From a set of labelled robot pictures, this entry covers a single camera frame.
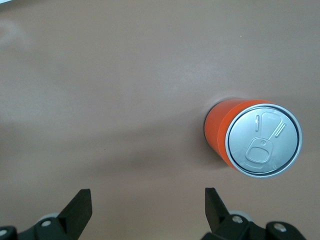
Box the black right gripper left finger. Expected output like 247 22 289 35
19 188 93 240

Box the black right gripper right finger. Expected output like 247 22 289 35
202 187 306 240

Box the orange can with silver lid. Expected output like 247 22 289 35
203 98 303 179

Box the brown table cloth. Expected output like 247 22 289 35
0 0 320 240

